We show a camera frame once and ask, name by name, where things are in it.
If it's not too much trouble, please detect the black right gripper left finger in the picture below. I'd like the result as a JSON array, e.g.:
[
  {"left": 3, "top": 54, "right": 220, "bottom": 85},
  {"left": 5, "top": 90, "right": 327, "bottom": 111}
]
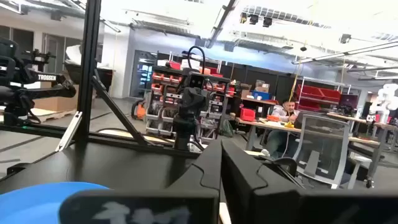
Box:
[{"left": 58, "top": 139, "right": 223, "bottom": 224}]

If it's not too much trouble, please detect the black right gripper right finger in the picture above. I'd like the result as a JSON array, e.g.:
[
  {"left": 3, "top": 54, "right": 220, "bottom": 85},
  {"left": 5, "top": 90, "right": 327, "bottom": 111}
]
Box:
[{"left": 221, "top": 139, "right": 398, "bottom": 224}]

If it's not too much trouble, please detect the shelving rack with small bins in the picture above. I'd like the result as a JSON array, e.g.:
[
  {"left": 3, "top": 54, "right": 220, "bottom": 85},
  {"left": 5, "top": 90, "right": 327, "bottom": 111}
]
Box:
[{"left": 144, "top": 60, "right": 233, "bottom": 141}]

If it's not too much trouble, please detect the orange floor machine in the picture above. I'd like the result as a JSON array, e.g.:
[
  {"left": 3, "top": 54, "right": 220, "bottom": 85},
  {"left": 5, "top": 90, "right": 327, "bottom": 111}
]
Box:
[{"left": 131, "top": 98, "right": 147, "bottom": 121}]

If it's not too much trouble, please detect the small red bin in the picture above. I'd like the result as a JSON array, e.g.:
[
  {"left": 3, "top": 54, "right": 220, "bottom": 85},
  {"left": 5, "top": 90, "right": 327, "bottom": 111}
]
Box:
[{"left": 239, "top": 108, "right": 256, "bottom": 122}]

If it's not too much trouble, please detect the glass door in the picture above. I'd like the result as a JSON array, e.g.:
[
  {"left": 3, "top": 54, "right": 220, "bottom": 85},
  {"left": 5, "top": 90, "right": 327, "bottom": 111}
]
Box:
[{"left": 130, "top": 50, "right": 158, "bottom": 99}]

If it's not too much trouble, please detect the blue storage bin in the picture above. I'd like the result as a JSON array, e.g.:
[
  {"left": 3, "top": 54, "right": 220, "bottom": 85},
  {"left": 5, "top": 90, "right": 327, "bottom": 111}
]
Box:
[{"left": 251, "top": 90, "right": 271, "bottom": 101}]

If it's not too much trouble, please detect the wooden work desk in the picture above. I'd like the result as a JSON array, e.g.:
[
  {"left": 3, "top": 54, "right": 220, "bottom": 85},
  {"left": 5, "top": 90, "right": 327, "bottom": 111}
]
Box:
[
  {"left": 326, "top": 112, "right": 398, "bottom": 187},
  {"left": 234, "top": 116, "right": 382, "bottom": 187}
]

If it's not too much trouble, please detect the grey mesh office chair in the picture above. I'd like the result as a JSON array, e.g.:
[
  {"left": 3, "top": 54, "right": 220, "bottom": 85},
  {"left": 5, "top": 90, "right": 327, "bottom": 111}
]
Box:
[{"left": 292, "top": 113, "right": 374, "bottom": 190}]

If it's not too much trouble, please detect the person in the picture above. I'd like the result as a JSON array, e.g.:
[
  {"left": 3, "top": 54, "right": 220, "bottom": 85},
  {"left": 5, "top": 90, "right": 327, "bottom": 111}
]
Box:
[{"left": 266, "top": 98, "right": 304, "bottom": 159}]

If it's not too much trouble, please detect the black bin with white cover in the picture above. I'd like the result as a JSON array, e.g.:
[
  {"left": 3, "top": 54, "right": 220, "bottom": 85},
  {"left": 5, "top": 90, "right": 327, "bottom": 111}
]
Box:
[{"left": 63, "top": 45, "right": 114, "bottom": 91}]

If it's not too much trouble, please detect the red storage bin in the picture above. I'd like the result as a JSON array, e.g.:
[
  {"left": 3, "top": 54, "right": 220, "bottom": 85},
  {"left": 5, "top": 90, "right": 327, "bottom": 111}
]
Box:
[
  {"left": 295, "top": 84, "right": 321, "bottom": 101},
  {"left": 319, "top": 88, "right": 342, "bottom": 103}
]

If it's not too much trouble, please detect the dark computer monitor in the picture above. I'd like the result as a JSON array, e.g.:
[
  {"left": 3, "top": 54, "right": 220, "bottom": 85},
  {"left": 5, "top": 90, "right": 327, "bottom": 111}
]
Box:
[{"left": 338, "top": 94, "right": 359, "bottom": 110}]

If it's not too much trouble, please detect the brown cardboard box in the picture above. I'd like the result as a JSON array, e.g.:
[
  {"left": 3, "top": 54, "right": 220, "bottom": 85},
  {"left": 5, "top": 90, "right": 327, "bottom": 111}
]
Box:
[{"left": 32, "top": 81, "right": 80, "bottom": 113}]

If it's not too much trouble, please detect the light wooden pallet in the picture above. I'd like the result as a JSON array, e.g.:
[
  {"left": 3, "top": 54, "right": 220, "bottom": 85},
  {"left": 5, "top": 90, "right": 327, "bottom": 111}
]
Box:
[{"left": 0, "top": 107, "right": 77, "bottom": 124}]

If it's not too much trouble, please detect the long ceiling light fixture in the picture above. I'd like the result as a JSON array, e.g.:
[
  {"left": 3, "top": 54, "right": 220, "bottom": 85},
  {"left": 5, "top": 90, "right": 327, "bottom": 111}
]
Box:
[{"left": 291, "top": 41, "right": 398, "bottom": 65}]

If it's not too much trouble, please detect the blue round plate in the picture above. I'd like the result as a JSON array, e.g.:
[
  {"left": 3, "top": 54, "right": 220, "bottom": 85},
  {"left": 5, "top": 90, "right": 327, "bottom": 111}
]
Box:
[{"left": 0, "top": 181, "right": 110, "bottom": 224}]

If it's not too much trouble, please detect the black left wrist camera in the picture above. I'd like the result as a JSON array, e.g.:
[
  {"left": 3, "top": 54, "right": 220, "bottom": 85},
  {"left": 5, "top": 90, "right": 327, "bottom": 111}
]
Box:
[{"left": 187, "top": 72, "right": 206, "bottom": 90}]

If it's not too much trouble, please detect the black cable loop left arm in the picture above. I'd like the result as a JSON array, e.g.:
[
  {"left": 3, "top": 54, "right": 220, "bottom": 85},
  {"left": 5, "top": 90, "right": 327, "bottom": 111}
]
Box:
[{"left": 187, "top": 45, "right": 206, "bottom": 75}]

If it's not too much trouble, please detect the yellow hanging cord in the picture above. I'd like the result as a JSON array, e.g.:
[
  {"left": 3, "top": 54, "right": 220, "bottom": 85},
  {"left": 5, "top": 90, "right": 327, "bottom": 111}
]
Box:
[{"left": 287, "top": 40, "right": 302, "bottom": 128}]

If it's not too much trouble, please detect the silver metal bracket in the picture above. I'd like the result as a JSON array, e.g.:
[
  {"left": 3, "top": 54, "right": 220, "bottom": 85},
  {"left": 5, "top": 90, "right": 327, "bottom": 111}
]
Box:
[{"left": 55, "top": 111, "right": 83, "bottom": 152}]

